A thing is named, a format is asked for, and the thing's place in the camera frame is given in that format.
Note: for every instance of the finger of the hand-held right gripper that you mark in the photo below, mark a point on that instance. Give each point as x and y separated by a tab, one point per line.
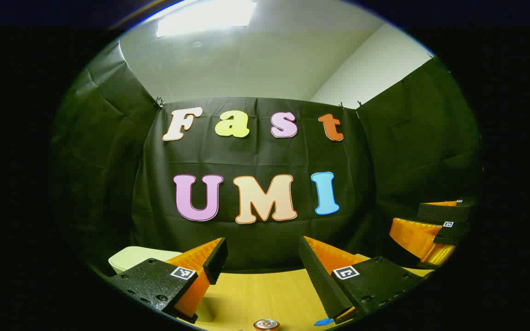
412	236
444	212

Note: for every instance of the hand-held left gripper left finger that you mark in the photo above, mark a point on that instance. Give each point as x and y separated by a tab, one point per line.
216	262

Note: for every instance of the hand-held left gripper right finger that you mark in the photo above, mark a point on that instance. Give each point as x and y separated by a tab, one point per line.
320	276

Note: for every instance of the blue paper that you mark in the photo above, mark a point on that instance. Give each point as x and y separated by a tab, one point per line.
324	322

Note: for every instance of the orange pop can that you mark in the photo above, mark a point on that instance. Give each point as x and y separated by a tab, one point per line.
266	325

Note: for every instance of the pale green desktop garbage bin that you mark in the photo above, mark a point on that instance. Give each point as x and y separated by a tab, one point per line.
131	257

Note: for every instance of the wooden desktop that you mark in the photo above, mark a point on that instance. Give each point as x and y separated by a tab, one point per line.
265	294

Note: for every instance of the black backdrop cloth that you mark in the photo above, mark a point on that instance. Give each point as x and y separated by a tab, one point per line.
256	156

